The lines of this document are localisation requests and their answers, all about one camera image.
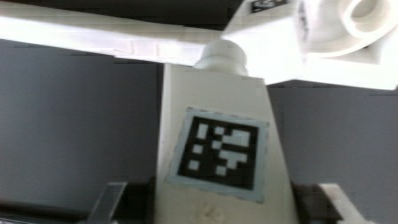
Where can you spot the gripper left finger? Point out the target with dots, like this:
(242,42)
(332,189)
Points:
(123,206)

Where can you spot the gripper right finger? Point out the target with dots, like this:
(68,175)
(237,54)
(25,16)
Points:
(324,205)

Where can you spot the white round stool seat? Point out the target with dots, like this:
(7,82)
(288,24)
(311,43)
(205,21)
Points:
(348,23)

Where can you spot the white stool leg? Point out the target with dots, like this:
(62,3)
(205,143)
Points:
(267,30)
(222,182)

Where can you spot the white U-shaped fence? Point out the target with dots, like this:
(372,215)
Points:
(164,43)

